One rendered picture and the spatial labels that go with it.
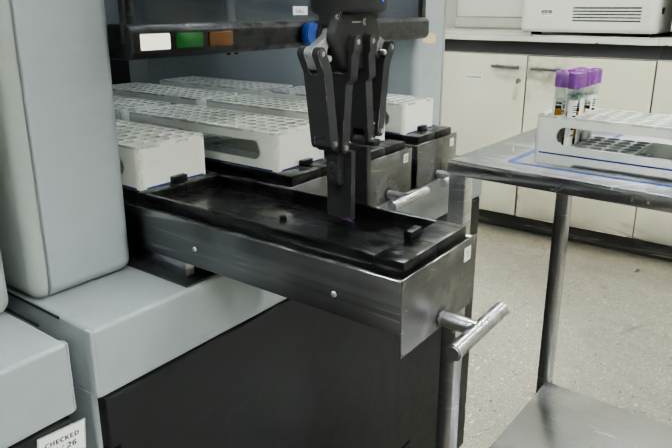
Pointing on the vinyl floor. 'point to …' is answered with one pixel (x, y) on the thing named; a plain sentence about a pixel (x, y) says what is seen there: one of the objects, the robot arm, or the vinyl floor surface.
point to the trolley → (540, 419)
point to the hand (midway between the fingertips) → (349, 180)
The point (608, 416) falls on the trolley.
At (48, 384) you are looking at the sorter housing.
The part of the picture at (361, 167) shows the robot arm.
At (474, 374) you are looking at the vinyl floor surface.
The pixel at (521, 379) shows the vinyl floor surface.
